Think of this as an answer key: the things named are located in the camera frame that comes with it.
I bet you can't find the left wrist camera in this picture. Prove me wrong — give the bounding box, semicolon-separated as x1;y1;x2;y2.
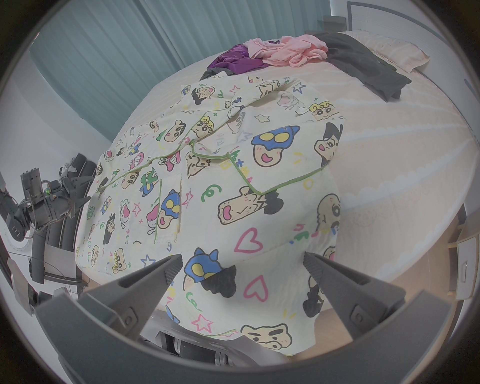
44;179;65;199

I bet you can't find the pink garment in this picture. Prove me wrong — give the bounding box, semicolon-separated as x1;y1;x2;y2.
244;34;329;68

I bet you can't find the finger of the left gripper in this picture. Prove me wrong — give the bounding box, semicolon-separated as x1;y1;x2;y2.
67;198;92;220
62;175;94;196

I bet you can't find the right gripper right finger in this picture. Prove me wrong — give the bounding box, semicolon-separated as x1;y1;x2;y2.
303;252;406;341

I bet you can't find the purple garment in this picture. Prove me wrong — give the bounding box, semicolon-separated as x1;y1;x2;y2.
206;43;271;76

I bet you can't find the grey and white bedside table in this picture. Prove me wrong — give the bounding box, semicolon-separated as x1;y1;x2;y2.
448;204;480;301
305;15;347;35

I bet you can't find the dark grey garment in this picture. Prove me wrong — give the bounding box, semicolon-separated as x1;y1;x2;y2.
313;32;413;102

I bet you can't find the white printed pyjama top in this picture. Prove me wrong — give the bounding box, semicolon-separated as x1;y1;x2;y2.
75;73;347;355

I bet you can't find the cream pillow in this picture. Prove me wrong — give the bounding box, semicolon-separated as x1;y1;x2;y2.
343;30;431;74

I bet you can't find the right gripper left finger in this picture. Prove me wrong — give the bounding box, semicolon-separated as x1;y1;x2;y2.
79;254;184;340

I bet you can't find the blue-green curtain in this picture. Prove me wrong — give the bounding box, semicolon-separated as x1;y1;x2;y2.
28;0;184;145
137;0;331;72

